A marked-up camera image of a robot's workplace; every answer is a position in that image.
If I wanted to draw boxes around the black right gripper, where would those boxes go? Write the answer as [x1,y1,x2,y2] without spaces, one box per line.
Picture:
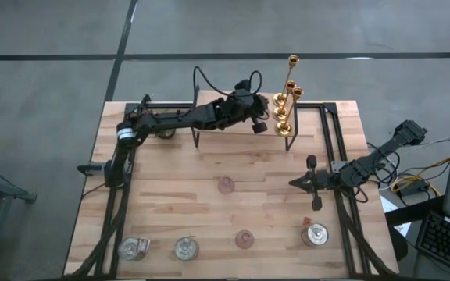
[288,155,334,212]

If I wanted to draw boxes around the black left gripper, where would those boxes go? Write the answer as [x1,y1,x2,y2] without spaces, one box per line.
[224,89,270,135]

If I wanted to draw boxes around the tall gold candlestick holder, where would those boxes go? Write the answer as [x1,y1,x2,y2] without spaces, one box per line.
[272,54,301,108]

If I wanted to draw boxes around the tin can with orange label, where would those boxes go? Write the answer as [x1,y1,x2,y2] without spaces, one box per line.
[300,216,330,248]

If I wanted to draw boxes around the pink glass candle holder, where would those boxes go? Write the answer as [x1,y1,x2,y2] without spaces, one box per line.
[217,176,236,195]
[234,229,255,250]

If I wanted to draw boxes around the potted green succulent plant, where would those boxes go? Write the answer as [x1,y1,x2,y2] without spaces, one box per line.
[146,108,177,141]

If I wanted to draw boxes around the white paper sheet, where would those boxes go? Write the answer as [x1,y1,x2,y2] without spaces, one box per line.
[380,194,400,214]

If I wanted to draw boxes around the black power adapter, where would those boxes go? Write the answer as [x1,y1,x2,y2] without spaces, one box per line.
[400,183,431,197]

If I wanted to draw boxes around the black keyboard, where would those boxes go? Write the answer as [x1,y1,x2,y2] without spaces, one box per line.
[415,210,450,278]

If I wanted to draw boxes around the silver tin can torn label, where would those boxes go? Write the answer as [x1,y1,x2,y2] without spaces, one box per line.
[117,237,152,262]

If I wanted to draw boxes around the black metal stand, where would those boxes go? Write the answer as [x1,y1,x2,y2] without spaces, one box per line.
[0,155,38,281]

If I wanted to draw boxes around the wooden shelf riser black frame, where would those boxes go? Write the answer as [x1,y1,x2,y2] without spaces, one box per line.
[191,84,299,152]

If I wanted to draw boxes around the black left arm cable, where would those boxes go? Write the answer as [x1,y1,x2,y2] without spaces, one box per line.
[191,65,264,103]

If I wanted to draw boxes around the black aluminium rig frame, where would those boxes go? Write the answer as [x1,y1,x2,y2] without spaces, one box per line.
[63,93,400,280]

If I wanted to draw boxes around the yellow cable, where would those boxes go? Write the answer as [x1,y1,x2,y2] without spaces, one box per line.
[391,156,450,198]

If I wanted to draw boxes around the white cable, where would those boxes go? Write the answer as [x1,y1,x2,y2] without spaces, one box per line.
[420,135,450,148]

